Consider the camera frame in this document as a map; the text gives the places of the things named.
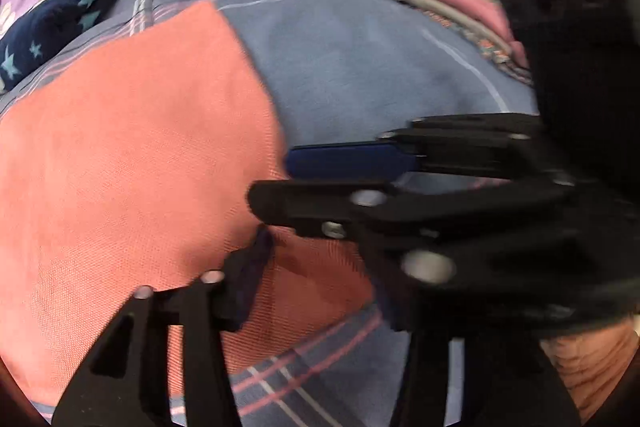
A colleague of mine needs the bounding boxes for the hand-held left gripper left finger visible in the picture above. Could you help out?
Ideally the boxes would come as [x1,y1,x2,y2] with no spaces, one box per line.
[51,226,275,427]

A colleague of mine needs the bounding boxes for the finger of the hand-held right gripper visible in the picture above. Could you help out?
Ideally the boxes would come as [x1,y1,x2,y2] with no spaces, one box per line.
[284,113,563,182]
[248,177,581,242]

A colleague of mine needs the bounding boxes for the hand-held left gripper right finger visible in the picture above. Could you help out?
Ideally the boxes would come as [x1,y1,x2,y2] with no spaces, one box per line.
[375,284,582,427]

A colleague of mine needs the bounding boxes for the pink long-sleeve shirt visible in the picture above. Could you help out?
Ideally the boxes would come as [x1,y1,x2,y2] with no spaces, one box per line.
[0,1,381,408]

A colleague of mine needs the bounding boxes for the person's right hand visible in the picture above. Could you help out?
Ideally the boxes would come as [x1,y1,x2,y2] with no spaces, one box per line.
[540,319,640,425]

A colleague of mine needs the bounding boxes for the blue plaid bedsheet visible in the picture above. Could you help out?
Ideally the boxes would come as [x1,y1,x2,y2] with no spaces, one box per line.
[0,0,541,427]

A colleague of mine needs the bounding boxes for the patterned folded garment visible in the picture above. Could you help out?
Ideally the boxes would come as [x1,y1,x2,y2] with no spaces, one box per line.
[450,22,533,85]

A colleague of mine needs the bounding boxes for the pink folded garment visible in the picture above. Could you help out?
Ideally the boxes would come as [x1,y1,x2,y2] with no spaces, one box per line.
[392,0,528,68]

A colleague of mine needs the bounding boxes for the navy star-print blanket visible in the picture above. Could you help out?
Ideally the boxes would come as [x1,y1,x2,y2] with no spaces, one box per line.
[0,0,120,94]

